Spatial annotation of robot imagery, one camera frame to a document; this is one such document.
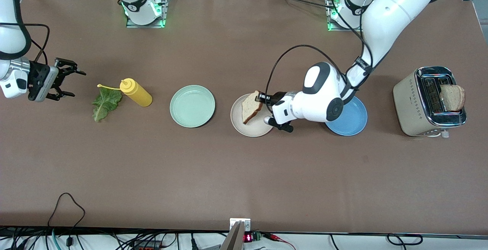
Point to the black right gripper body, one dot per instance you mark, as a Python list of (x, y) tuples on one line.
[(37, 78)]

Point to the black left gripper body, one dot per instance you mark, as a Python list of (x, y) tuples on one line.
[(275, 98)]

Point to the brown bread slice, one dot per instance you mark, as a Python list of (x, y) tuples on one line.
[(453, 98), (249, 109)]

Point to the green lettuce leaf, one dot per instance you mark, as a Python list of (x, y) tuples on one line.
[(106, 103)]

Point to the yellow mustard squeeze bottle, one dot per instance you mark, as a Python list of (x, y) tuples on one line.
[(139, 95)]

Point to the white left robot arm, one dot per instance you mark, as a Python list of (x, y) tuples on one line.
[(400, 10)]

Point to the beige plate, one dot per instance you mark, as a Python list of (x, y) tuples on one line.
[(253, 130)]

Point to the light green plate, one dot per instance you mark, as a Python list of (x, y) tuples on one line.
[(192, 107)]

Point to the blue plate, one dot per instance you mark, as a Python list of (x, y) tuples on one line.
[(354, 122)]

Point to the beige chrome toaster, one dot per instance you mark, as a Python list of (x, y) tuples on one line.
[(408, 105)]

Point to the circuit board with red display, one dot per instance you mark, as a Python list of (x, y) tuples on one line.
[(253, 237)]

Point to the grey metal bar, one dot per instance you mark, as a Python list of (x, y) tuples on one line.
[(233, 240)]

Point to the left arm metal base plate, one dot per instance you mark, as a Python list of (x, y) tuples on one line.
[(335, 29)]

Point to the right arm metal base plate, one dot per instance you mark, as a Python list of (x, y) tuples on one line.
[(166, 2)]

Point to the small metal mounting bracket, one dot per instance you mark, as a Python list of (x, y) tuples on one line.
[(247, 224)]

